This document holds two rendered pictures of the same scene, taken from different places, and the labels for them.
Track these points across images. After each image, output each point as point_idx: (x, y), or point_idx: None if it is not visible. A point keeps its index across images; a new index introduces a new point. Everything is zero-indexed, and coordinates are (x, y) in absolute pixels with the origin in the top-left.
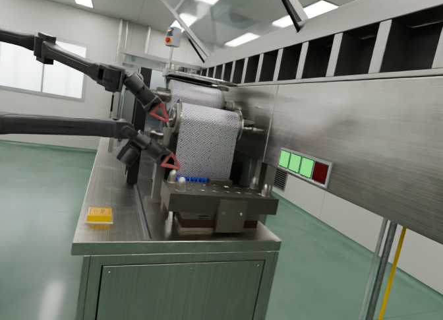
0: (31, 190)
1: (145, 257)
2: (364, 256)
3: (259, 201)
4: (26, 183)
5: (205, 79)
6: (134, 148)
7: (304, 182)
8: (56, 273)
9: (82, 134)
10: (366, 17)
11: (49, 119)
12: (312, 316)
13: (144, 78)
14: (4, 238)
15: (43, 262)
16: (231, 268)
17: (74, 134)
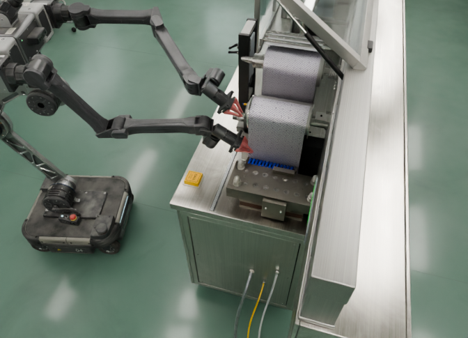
0: (223, 32)
1: (210, 219)
2: None
3: (299, 205)
4: (221, 20)
5: (303, 47)
6: (214, 138)
7: None
8: None
9: (175, 132)
10: (329, 152)
11: (152, 126)
12: (441, 262)
13: (242, 44)
14: (194, 97)
15: None
16: (271, 240)
17: (169, 132)
